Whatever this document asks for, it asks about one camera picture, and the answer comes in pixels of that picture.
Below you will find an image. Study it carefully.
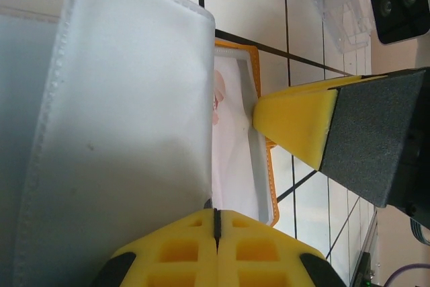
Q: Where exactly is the orange-edged white pouch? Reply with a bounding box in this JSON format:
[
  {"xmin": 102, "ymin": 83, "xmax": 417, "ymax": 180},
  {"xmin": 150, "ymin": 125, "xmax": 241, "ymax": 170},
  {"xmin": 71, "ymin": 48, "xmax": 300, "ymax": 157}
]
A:
[{"xmin": 211, "ymin": 55, "xmax": 266, "ymax": 220}]

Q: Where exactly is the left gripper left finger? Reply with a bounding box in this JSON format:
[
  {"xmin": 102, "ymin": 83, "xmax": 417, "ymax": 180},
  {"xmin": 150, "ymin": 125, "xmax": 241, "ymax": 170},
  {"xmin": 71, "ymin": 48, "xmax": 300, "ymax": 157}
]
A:
[{"xmin": 90, "ymin": 208, "xmax": 218, "ymax": 287}]

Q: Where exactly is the clear acrylic card stand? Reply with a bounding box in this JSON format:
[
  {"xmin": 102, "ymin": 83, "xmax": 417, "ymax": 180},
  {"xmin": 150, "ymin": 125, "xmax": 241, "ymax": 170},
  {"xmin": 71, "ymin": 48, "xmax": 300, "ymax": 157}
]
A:
[{"xmin": 297, "ymin": 0, "xmax": 374, "ymax": 53}]

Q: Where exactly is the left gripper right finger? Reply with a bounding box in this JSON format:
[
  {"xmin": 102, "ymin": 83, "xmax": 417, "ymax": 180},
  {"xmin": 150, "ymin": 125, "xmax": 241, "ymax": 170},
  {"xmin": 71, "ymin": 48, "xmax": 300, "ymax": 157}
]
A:
[{"xmin": 217, "ymin": 209, "xmax": 349, "ymax": 287}]

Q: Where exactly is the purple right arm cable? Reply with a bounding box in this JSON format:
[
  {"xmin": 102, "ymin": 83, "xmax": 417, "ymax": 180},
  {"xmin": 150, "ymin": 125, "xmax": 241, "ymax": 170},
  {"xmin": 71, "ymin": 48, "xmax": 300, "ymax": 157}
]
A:
[{"xmin": 386, "ymin": 262, "xmax": 430, "ymax": 287}]

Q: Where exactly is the wide aluminium mounting rail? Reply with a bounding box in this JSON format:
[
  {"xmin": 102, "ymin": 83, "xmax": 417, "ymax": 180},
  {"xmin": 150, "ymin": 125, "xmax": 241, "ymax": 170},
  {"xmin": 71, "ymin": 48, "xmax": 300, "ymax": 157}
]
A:
[{"xmin": 349, "ymin": 204, "xmax": 379, "ymax": 287}]

